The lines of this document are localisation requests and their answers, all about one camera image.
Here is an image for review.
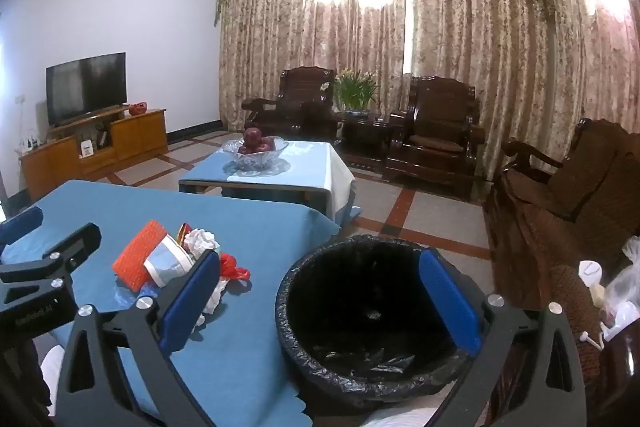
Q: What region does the clear plastic bag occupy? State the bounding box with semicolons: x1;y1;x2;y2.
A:
577;237;640;348

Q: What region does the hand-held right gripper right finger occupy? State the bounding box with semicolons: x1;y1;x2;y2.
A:
419;250;589;427

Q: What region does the orange foam net sleeve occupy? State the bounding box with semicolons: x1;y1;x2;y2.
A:
112;219;168;293

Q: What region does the black lined trash bin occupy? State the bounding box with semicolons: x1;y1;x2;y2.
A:
275;234;493;410

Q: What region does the blue tablecloth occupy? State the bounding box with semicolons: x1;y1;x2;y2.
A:
0;179;343;427

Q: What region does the dark wooden sofa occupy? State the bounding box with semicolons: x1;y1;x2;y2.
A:
482;117;640;427

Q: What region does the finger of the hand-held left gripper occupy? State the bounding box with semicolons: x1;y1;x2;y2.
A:
0;222;103;287
0;207;45;254

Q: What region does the potted flowering plant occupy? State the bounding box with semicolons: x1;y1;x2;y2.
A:
334;68;381;114

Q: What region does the dark wooden side table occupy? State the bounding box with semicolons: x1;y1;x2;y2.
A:
336;109;396;172

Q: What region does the pale blue coffee table cloth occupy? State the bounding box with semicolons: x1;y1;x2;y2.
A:
178;139;357;224

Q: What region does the white and blue paper cup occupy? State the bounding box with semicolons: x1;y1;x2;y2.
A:
144;234;195;288

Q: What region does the dark wooden armchair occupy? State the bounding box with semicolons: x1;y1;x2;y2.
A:
241;66;341;142
382;75;487;200

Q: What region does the glass fruit bowl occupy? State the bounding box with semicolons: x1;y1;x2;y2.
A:
221;138;290;172

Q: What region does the white cloth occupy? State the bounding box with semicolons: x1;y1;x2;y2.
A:
192;279;228;333

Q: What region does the red paper cup gold inside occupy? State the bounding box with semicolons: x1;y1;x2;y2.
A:
176;222;198;255

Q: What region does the beige patterned curtain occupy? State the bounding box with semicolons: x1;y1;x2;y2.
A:
215;0;640;208

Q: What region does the black flat television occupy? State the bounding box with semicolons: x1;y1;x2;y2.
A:
46;52;127;128

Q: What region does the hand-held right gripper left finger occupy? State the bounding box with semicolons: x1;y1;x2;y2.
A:
52;249;223;427

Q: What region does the wooden television cabinet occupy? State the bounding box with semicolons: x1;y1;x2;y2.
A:
19;107;168;188

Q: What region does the white tissue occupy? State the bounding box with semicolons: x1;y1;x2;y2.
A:
184;228;221;259

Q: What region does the red plastic bag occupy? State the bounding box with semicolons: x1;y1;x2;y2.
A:
220;253;251;282

